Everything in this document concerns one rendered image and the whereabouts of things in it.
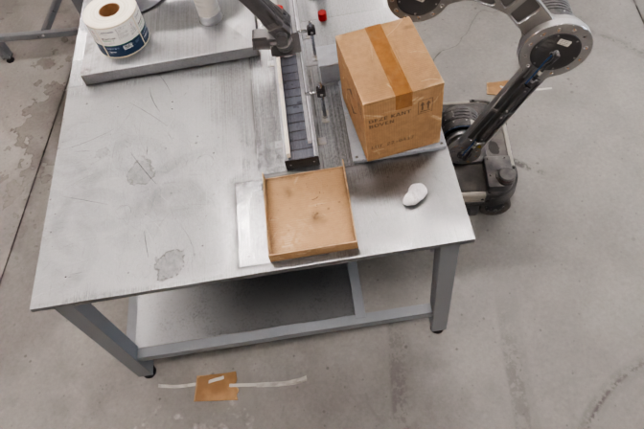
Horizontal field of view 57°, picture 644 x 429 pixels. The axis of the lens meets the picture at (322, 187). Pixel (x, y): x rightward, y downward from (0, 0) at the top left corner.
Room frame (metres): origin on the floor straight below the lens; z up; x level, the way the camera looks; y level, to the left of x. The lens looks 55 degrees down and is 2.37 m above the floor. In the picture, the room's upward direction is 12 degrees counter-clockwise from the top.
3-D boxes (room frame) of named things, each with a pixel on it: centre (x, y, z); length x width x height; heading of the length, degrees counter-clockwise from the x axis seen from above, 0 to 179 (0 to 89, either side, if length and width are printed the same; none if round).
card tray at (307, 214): (0.98, 0.05, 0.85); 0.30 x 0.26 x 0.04; 177
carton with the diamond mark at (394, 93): (1.27, -0.26, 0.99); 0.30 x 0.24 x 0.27; 5
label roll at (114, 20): (1.89, 0.63, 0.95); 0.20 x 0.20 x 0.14
